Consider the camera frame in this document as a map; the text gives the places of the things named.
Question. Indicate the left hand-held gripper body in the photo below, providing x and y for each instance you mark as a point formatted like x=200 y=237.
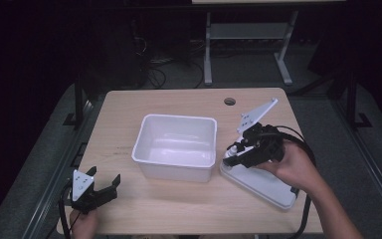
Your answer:
x=81 y=189

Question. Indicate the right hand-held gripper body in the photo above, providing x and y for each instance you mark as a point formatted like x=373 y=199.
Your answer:
x=262 y=146

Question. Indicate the white plastic lid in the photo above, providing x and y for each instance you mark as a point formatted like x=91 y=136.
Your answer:
x=262 y=186

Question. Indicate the white plastic bin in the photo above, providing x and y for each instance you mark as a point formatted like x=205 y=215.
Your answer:
x=175 y=146

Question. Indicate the person's left hand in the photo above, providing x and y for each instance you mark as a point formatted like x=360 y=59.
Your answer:
x=84 y=225

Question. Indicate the person's right hand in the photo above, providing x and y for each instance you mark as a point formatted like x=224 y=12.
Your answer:
x=295 y=169

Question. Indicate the black metal stand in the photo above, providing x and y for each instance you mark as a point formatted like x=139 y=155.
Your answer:
x=351 y=99
x=79 y=99

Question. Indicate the aluminium floor rail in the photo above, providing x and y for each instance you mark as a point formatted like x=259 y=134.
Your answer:
x=56 y=172
x=371 y=166

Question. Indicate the grey metal table frame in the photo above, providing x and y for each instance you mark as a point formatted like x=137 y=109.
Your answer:
x=245 y=31

